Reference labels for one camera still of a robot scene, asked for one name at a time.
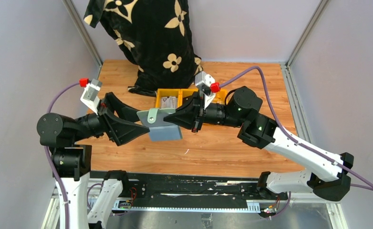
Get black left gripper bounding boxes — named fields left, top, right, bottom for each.
left=73, top=90, right=150, bottom=142

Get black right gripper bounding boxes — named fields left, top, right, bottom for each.
left=164, top=90, right=244, bottom=133

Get green leather card holder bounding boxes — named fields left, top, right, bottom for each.
left=136, top=108, right=182, bottom=142

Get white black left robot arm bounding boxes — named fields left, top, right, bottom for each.
left=37, top=92, right=149, bottom=229

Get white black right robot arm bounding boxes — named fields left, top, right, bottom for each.
left=164, top=86, right=354, bottom=201

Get silver grey cards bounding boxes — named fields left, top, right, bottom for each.
left=160, top=96, right=178, bottom=109

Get right yellow plastic bin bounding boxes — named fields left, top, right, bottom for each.
left=215, top=89, right=228, bottom=103

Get left yellow plastic bin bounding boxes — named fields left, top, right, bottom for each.
left=155, top=89, right=182, bottom=109

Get black floral blanket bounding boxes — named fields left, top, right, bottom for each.
left=83, top=0, right=203, bottom=97

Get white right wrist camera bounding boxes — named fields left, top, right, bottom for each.
left=194, top=71, right=216, bottom=110

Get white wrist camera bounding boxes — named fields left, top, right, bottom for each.
left=79, top=78, right=102, bottom=114
left=194, top=71, right=216, bottom=110

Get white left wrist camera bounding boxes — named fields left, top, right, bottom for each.
left=79, top=78, right=102, bottom=114

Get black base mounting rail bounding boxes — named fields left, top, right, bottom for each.
left=120, top=172, right=288, bottom=209

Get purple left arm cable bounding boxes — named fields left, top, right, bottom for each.
left=44, top=83, right=105, bottom=229

